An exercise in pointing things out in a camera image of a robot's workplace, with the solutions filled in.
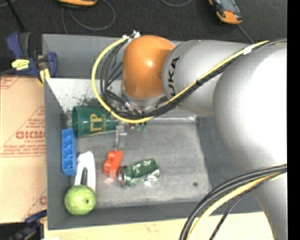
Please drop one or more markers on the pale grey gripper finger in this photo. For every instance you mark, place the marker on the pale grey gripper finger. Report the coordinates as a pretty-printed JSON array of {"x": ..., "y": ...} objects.
[
  {"x": 124, "y": 136},
  {"x": 118, "y": 140}
]

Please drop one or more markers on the grey metal bin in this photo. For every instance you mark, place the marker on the grey metal bin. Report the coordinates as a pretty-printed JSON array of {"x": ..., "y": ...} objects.
[{"x": 170, "y": 149}]

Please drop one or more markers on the crushed green can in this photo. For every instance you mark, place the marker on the crushed green can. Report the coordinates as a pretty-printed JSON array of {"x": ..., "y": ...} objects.
[{"x": 137, "y": 172}]

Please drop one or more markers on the green cup with yellow print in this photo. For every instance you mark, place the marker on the green cup with yellow print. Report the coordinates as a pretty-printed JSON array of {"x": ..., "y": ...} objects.
[{"x": 90, "y": 121}]

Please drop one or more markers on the brown cardboard board red print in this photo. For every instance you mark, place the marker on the brown cardboard board red print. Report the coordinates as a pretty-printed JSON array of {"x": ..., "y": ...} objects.
[{"x": 20, "y": 124}]

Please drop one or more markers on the green apple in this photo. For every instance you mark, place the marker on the green apple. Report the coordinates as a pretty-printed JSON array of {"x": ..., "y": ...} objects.
[{"x": 79, "y": 200}]

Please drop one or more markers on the white and grey plastic tool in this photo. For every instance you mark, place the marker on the white and grey plastic tool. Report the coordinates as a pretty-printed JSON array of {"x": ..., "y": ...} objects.
[{"x": 88, "y": 162}]

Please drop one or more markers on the orange toy block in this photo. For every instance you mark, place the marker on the orange toy block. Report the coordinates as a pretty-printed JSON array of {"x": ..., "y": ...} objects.
[{"x": 112, "y": 162}]

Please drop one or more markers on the blue toy brick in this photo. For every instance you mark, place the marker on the blue toy brick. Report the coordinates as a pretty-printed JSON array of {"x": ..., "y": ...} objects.
[{"x": 69, "y": 151}]

